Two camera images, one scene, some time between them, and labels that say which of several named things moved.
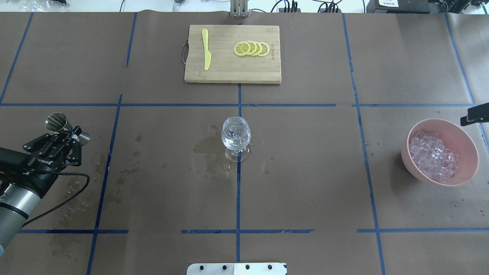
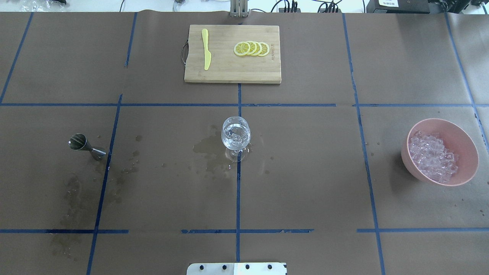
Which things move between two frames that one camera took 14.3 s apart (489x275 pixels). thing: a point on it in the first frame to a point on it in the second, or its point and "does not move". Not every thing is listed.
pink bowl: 439,152 does not move
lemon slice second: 258,50 does not move
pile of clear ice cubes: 431,158 does not move
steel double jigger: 57,122 to 79,141
